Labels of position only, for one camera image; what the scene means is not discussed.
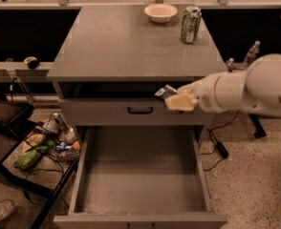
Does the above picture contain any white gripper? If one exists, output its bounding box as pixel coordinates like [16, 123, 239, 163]
[164, 73, 218, 113]

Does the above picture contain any dark blue rxbar wrapper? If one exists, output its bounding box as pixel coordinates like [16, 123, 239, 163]
[154, 85, 178, 100]

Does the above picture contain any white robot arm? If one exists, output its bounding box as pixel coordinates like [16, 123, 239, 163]
[165, 53, 281, 117]

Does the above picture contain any grey drawer cabinet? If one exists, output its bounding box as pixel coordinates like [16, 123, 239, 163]
[47, 3, 232, 229]

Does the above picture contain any open grey middle drawer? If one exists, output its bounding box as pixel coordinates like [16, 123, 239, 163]
[54, 126, 227, 229]

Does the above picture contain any closed grey top drawer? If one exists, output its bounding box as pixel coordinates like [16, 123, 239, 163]
[59, 98, 214, 126]

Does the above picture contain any clear plastic water bottle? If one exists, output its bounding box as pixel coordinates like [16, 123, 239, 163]
[243, 40, 261, 68]

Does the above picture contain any green soda can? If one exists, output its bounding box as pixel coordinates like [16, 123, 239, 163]
[181, 5, 202, 44]

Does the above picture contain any white paper bowl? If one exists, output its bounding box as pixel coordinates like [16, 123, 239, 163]
[144, 4, 178, 24]

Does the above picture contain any metal can in pile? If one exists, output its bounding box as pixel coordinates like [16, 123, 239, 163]
[52, 113, 67, 132]

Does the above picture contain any tan snack bag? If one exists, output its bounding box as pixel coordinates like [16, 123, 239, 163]
[21, 134, 46, 153]

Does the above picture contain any small black yellow device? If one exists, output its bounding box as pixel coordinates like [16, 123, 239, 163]
[24, 56, 40, 70]

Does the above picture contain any green chip bag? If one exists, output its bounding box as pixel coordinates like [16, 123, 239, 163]
[14, 150, 41, 171]

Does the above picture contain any dark brown chair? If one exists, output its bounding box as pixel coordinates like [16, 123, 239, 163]
[0, 92, 34, 135]

